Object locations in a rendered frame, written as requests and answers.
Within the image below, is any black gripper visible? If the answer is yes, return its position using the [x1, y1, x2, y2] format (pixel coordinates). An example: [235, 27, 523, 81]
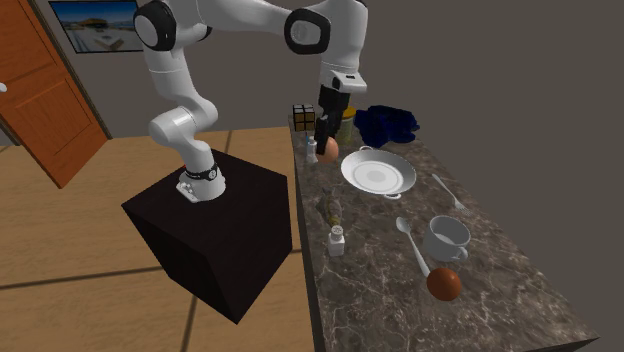
[313, 84, 352, 156]

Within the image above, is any brown egg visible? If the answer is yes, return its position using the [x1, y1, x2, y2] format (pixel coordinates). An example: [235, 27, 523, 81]
[316, 136, 340, 164]

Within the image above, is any jar with yellow lid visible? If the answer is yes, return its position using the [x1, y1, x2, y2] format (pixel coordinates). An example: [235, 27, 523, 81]
[338, 106, 358, 146]

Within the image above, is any black and yellow puzzle cube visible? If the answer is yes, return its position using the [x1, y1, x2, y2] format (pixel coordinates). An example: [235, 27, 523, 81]
[292, 103, 317, 133]

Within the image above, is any crumpled blue cloth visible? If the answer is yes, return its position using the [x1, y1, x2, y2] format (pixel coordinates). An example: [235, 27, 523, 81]
[353, 105, 421, 149]

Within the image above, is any grey and yellow fish figure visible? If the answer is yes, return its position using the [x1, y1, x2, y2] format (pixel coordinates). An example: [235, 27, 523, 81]
[316, 187, 343, 227]

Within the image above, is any white salt shaker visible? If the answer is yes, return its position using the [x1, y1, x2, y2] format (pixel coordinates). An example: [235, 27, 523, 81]
[327, 225, 346, 258]

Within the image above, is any silver fork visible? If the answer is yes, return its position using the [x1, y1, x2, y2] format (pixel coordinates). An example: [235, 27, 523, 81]
[431, 172, 470, 214]

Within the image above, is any white spoon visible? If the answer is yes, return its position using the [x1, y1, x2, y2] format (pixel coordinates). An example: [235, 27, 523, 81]
[395, 216, 432, 279]

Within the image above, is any black robot stand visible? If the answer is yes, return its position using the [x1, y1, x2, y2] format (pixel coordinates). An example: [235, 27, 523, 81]
[120, 148, 294, 326]

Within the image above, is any white cup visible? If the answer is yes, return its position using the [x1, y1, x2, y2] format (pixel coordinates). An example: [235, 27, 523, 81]
[422, 214, 473, 263]

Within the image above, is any reddish brown ball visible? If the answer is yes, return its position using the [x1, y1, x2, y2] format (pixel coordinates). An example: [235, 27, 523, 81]
[426, 266, 463, 302]

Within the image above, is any orange wooden door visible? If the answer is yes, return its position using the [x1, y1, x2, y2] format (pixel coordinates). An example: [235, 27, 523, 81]
[0, 0, 109, 190]

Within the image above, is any white two-handled pan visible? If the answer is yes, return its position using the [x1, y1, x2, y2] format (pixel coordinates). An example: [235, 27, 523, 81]
[340, 145, 418, 201]

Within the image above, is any framed wall picture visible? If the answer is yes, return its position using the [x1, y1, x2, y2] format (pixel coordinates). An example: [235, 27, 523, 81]
[48, 0, 145, 55]

